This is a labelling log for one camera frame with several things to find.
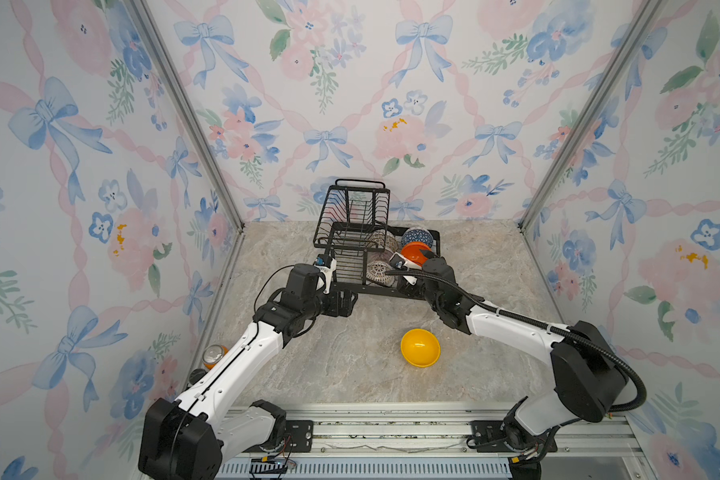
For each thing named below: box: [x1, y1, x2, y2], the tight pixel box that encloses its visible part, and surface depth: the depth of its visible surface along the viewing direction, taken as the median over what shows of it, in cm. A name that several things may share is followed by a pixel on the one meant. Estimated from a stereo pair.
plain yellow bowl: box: [400, 328, 441, 368], surface depth 87 cm
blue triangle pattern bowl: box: [401, 227, 434, 249], surface depth 112 cm
